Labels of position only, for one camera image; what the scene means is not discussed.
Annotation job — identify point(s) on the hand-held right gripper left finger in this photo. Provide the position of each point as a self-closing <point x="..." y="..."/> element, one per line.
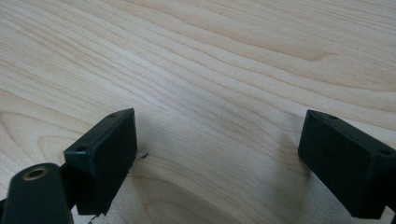
<point x="106" y="155"/>

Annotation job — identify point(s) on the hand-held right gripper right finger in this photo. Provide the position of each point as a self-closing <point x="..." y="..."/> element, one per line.
<point x="342" y="161"/>

